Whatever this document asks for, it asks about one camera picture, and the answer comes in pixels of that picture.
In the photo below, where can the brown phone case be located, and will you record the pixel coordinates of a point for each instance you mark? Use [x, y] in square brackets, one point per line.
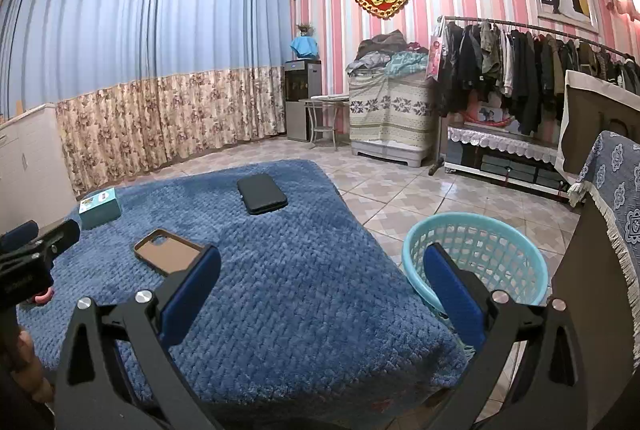
[165, 255]

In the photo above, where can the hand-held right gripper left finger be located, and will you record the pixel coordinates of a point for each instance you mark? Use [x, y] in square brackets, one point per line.
[192, 295]

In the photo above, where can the metal clothes rack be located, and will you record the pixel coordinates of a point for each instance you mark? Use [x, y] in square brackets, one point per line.
[470, 18]

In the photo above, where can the pink plastic object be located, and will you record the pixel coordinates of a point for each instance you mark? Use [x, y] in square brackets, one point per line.
[36, 299]

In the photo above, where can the grey water dispenser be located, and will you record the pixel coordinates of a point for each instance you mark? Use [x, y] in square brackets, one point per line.
[300, 105]

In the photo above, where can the row of hanging clothes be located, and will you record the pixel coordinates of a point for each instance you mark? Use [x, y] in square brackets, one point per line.
[525, 70]

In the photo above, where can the white cabinet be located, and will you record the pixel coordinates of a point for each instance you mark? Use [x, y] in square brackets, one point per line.
[30, 160]

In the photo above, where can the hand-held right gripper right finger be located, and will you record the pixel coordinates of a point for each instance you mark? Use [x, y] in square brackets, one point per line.
[455, 295]

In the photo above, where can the dark low cabinet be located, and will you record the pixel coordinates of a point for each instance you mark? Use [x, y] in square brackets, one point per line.
[500, 170]

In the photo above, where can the blue and floral curtain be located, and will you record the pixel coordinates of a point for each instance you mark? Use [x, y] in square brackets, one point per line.
[150, 35]

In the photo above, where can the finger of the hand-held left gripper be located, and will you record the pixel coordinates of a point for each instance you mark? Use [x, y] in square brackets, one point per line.
[20, 235]
[60, 235]

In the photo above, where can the pink printed bag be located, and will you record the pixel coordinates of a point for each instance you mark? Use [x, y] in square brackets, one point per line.
[487, 115]

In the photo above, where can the black flat case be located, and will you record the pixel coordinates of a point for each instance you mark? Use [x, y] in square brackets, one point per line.
[261, 195]

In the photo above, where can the teal cardboard box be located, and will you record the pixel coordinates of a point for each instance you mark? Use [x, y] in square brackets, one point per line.
[100, 212]

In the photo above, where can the person's left hand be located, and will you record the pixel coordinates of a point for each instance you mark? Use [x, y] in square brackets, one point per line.
[27, 360]

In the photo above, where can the pink hanging bag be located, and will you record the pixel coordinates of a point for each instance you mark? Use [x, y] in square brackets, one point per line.
[435, 55]

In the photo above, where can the white lace cloth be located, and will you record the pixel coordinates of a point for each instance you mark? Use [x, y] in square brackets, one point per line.
[500, 141]

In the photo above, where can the blue bottle cover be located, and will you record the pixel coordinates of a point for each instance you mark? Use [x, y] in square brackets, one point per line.
[305, 47]

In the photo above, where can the small folding table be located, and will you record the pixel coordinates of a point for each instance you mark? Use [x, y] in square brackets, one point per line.
[327, 99]

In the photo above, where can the teal plastic basket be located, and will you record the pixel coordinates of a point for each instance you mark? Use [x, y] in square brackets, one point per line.
[520, 290]

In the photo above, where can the brown panel with cream cover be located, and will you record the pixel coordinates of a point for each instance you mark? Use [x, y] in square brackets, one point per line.
[600, 130]

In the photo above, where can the patterned cloth covered stack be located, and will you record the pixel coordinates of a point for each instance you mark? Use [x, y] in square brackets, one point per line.
[392, 120]

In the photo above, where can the blue knitted blanket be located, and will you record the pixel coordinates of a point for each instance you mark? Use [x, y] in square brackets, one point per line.
[300, 300]

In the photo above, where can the pile of clothes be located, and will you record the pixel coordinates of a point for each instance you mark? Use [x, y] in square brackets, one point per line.
[380, 47]

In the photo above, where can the small potted plant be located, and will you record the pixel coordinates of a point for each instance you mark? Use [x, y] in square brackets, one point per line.
[304, 30]

